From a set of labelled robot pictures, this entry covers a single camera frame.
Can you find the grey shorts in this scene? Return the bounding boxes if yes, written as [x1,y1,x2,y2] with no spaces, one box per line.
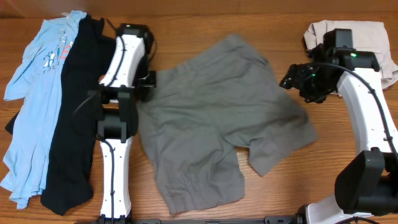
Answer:
[137,34,317,215]

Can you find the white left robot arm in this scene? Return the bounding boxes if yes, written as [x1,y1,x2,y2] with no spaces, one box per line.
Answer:
[92,24,157,223]

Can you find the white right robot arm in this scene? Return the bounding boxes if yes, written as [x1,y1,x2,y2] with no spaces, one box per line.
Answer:
[279,29,397,223]

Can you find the folded beige shorts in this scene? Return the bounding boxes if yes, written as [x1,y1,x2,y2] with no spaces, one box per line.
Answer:
[303,20,397,90]

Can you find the light blue t-shirt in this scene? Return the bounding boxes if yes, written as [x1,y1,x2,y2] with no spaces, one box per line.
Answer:
[1,11,87,209]

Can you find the black t-shirt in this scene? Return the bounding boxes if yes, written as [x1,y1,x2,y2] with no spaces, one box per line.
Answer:
[6,14,116,215]

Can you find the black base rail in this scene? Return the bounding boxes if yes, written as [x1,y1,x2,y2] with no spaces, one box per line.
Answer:
[84,215,307,224]

